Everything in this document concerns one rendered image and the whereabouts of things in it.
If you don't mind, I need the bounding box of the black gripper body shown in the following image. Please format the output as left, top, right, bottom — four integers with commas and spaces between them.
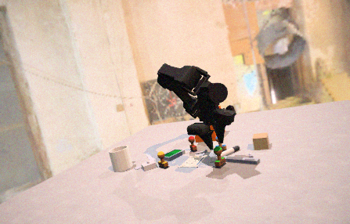
187, 102, 220, 135

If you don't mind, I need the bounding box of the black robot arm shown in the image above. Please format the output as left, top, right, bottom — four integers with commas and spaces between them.
157, 63, 236, 125

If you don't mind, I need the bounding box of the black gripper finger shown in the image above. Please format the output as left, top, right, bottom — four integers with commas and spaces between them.
212, 123, 226, 143
199, 130, 214, 150

